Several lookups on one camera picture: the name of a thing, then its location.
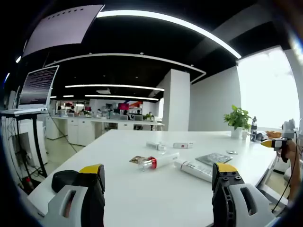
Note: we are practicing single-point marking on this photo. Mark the orange snack packet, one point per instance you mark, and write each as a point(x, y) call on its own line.
point(273, 134)

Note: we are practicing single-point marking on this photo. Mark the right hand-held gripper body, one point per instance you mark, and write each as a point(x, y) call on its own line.
point(289, 128)

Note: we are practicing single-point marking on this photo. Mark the black computer mouse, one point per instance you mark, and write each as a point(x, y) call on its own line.
point(62, 179)

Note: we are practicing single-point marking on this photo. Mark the potted green plant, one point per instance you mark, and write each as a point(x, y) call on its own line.
point(237, 118)

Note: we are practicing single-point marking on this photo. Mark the white skincare tube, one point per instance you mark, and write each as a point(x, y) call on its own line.
point(191, 168)

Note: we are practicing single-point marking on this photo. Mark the small clear skincare sachet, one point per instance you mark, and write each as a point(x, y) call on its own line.
point(231, 152)

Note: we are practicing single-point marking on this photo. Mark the small white skincare bottle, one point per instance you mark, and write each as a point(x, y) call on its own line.
point(182, 145)
point(154, 144)

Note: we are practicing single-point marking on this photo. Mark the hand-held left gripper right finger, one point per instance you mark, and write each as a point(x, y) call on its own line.
point(234, 203)

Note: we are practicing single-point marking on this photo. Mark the large red-ringed skincare bottle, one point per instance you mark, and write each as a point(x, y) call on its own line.
point(163, 160)

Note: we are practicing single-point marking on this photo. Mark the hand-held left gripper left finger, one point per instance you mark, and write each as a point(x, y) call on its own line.
point(78, 205)

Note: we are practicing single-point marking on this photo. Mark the white office counter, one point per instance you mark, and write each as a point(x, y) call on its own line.
point(78, 130)

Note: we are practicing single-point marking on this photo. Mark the gold skincare sachet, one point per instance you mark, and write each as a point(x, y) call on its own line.
point(136, 159)

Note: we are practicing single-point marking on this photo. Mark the silver skincare sachet pack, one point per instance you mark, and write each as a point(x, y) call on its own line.
point(213, 158)

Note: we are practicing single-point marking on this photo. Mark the open laptop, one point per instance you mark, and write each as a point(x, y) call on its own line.
point(35, 87)

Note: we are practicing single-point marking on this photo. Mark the long ceiling light strip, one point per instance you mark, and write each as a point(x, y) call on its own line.
point(151, 14)

